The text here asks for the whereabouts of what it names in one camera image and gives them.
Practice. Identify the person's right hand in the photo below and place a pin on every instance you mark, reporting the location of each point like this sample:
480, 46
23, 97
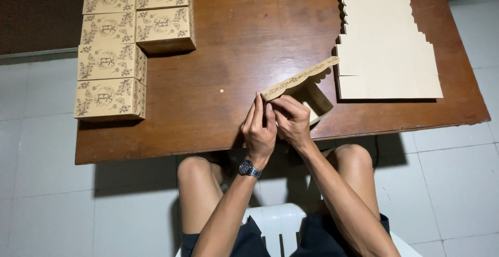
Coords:
296, 126

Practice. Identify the person's left hand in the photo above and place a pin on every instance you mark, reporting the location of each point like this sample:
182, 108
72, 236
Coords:
257, 140

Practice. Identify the half-folded floral kraft carton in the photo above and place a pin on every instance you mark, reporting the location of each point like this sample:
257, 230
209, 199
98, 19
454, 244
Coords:
300, 78

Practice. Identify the silver black wristwatch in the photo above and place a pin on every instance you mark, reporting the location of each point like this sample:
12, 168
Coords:
249, 169

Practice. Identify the person's right leg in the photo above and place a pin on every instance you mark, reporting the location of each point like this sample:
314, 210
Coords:
355, 159

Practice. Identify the person's leg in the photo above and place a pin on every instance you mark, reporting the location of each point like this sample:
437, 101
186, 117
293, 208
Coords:
355, 159
199, 194

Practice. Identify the person's left leg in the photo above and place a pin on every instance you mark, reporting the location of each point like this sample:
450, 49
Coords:
199, 194

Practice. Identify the white plastic chair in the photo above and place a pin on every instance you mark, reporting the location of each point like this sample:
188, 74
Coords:
280, 220

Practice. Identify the person's black shorts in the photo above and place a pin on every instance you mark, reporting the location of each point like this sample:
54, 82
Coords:
249, 243

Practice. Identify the stack of flat cardboard blanks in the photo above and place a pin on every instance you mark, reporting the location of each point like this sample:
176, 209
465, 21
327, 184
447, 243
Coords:
384, 54

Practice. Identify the group of assembled floral boxes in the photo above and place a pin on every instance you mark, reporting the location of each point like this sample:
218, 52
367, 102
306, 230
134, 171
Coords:
111, 62

